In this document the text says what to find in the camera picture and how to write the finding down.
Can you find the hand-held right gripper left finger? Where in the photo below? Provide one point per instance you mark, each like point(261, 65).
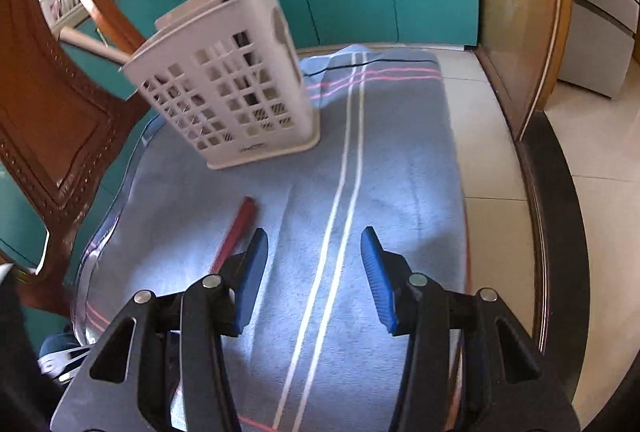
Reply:
point(252, 272)

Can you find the brown wooden chair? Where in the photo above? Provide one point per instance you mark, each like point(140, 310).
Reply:
point(50, 137)

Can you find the beige tube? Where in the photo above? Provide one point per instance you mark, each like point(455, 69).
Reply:
point(90, 44)

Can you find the dish rack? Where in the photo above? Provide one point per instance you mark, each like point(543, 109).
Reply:
point(57, 4)

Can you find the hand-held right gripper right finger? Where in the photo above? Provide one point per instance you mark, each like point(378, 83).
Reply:
point(380, 272)

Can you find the red chopstick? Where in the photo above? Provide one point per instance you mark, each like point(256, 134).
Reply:
point(237, 229)

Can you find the wooden glass cabinet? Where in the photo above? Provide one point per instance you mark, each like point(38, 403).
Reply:
point(515, 12)

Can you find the white plastic utensil basket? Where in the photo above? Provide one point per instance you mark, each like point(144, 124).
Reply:
point(210, 34)

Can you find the grey appliance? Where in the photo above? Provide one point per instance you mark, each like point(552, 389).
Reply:
point(595, 42)

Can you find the blue striped towel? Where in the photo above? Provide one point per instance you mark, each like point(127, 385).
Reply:
point(400, 162)

